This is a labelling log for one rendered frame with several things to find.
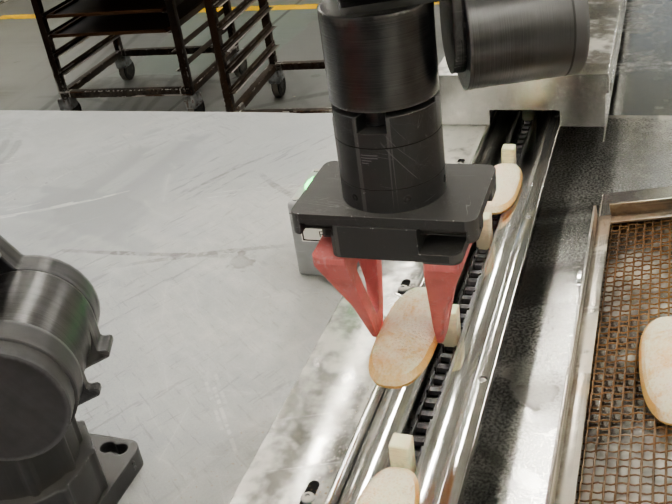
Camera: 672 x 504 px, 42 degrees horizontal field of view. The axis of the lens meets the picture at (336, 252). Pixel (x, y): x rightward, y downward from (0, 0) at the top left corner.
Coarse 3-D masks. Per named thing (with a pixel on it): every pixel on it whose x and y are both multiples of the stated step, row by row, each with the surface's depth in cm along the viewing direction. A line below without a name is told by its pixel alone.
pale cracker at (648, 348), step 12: (648, 324) 54; (660, 324) 54; (648, 336) 53; (660, 336) 52; (648, 348) 52; (660, 348) 51; (648, 360) 51; (660, 360) 50; (648, 372) 50; (660, 372) 49; (648, 384) 49; (660, 384) 49; (648, 396) 49; (660, 396) 48; (660, 408) 48; (660, 420) 47
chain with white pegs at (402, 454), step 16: (528, 112) 98; (528, 128) 96; (512, 144) 86; (512, 160) 86; (496, 224) 79; (480, 240) 76; (480, 256) 75; (480, 272) 73; (464, 288) 71; (464, 304) 69; (464, 320) 67; (448, 336) 64; (448, 352) 65; (432, 368) 63; (448, 368) 62; (432, 384) 62; (432, 400) 60; (416, 416) 59; (432, 416) 58; (416, 432) 58; (400, 448) 52; (400, 464) 53; (416, 464) 55
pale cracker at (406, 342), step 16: (416, 288) 56; (400, 304) 54; (416, 304) 54; (384, 320) 54; (400, 320) 53; (416, 320) 53; (384, 336) 52; (400, 336) 51; (416, 336) 51; (432, 336) 51; (384, 352) 50; (400, 352) 50; (416, 352) 50; (432, 352) 51; (384, 368) 49; (400, 368) 49; (416, 368) 49; (384, 384) 49; (400, 384) 49
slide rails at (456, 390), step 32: (512, 128) 94; (544, 128) 93; (512, 224) 77; (480, 288) 69; (480, 320) 65; (480, 352) 62; (416, 384) 60; (448, 384) 60; (384, 416) 58; (448, 416) 57; (384, 448) 55; (448, 448) 54; (352, 480) 53
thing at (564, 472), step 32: (608, 224) 67; (640, 224) 66; (608, 256) 63; (640, 288) 59; (576, 320) 56; (640, 320) 56; (576, 352) 54; (576, 384) 52; (640, 384) 51; (576, 416) 49; (576, 448) 47; (608, 448) 47; (576, 480) 45; (640, 480) 44
